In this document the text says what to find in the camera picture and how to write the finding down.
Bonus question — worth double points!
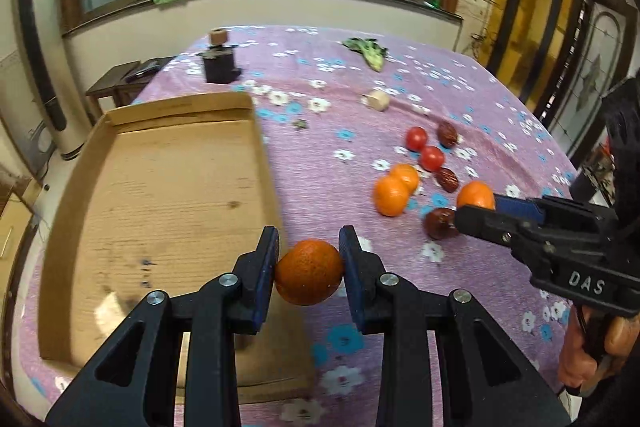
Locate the orange tangerine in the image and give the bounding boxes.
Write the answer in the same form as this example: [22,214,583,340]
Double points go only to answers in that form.
[390,164,420,194]
[456,180,496,210]
[372,176,410,218]
[274,239,344,307]

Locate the dried red jujube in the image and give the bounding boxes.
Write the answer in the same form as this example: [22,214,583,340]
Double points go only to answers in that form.
[436,121,459,150]
[435,168,460,193]
[423,207,459,241]

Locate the red cherry tomato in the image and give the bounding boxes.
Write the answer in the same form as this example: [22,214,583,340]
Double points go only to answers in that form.
[419,145,445,172]
[405,126,428,153]

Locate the beige cork piece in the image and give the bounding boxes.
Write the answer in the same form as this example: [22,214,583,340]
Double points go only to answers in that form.
[361,90,390,112]

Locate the person's right hand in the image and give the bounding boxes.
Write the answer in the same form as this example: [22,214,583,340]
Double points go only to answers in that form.
[558,306,639,388]

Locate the purple floral tablecloth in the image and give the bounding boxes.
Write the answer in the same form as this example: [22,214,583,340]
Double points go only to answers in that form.
[38,26,575,426]

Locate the shallow cardboard box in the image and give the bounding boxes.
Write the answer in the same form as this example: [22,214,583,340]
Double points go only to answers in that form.
[38,92,282,371]

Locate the green leafy vegetable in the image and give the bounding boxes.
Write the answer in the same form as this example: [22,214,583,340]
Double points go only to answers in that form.
[342,37,387,72]

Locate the golden wooden door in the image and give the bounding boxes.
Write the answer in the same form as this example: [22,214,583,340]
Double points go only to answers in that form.
[482,0,589,113]

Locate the small dried leaf scrap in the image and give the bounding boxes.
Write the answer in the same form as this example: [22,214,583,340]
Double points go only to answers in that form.
[293,119,308,130]

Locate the dark wooden side table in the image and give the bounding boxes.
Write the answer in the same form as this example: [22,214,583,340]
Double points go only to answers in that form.
[86,56,172,120]

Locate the black cylindrical holder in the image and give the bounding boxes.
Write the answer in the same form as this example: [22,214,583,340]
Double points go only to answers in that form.
[198,44,242,84]

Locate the white standing air conditioner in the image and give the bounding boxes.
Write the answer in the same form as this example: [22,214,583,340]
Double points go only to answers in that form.
[12,0,92,160]

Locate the brown tape roll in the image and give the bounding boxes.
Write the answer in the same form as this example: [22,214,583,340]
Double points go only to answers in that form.
[208,28,229,46]

